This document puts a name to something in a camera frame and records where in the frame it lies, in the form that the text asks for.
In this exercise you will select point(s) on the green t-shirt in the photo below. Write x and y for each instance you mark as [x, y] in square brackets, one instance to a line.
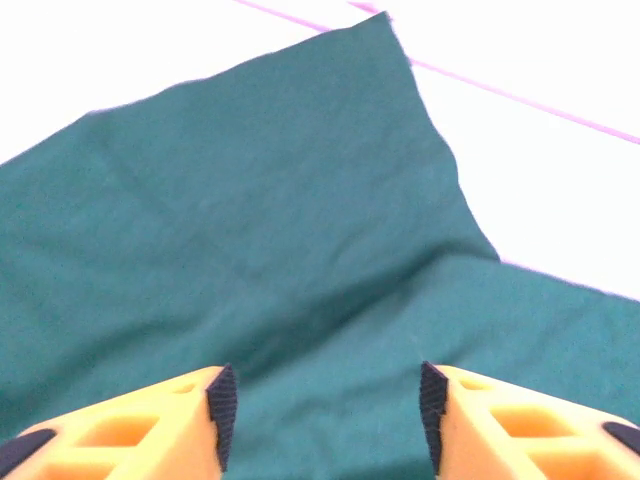
[250, 200]

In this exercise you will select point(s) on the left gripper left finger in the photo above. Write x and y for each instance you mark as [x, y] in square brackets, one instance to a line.
[125, 435]

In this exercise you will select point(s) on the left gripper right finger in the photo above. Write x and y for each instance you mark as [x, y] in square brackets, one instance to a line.
[525, 435]

